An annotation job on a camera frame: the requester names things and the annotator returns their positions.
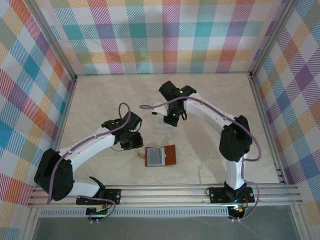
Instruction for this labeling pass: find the silver VIP card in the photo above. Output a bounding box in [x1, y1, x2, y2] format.
[147, 147, 164, 166]

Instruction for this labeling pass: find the brown leather card holder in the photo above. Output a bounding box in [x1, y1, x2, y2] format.
[136, 144, 177, 168]

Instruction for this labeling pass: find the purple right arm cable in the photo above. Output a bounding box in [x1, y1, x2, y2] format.
[138, 96, 263, 222]

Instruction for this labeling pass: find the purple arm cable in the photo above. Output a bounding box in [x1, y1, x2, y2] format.
[46, 102, 133, 223]
[138, 96, 263, 222]

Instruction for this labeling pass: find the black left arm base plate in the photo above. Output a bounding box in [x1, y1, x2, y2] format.
[76, 188, 122, 206]

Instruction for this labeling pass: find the long aluminium mounting rail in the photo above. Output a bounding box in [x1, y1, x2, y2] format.
[27, 184, 303, 208]

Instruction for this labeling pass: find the aluminium side rail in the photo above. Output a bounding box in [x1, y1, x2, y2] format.
[248, 72, 288, 185]
[42, 74, 79, 188]

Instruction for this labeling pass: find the slotted grey cable duct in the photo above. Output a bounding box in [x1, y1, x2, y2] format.
[39, 208, 231, 218]

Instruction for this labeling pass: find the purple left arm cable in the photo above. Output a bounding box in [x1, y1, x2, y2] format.
[46, 102, 133, 223]

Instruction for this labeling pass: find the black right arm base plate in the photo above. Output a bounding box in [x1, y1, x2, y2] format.
[209, 186, 256, 205]

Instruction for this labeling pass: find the aluminium frame post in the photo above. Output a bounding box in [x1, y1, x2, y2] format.
[248, 0, 301, 80]
[23, 0, 78, 83]

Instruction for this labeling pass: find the short aluminium frame bar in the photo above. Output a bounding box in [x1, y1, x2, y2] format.
[289, 204, 310, 240]
[21, 207, 42, 240]

